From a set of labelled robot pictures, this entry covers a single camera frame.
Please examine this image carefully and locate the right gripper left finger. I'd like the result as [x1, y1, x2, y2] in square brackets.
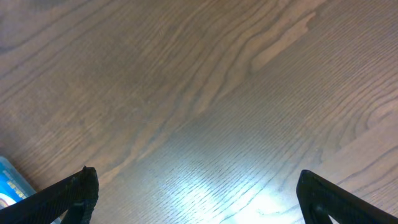
[1, 167, 99, 224]

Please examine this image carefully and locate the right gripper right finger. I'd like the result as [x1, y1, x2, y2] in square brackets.
[296, 170, 397, 224]

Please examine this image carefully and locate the blue Kool Fever box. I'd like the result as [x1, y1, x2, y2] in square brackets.
[1, 157, 35, 209]

